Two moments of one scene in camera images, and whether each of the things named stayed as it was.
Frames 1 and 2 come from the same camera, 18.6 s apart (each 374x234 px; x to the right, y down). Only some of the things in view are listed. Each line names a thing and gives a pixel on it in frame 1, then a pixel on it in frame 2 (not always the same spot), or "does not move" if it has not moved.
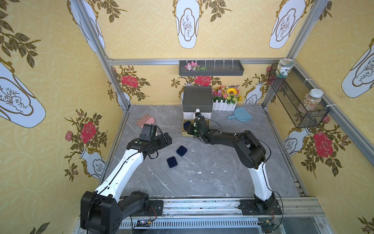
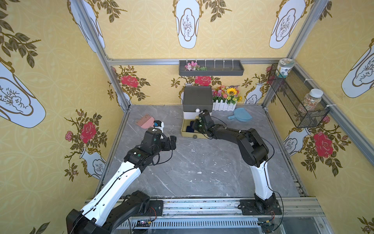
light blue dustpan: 241,114 does not move
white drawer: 191,115 does not move
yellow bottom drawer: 184,132 does not move
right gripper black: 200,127 → 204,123
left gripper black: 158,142 → 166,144
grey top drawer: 197,108 does not move
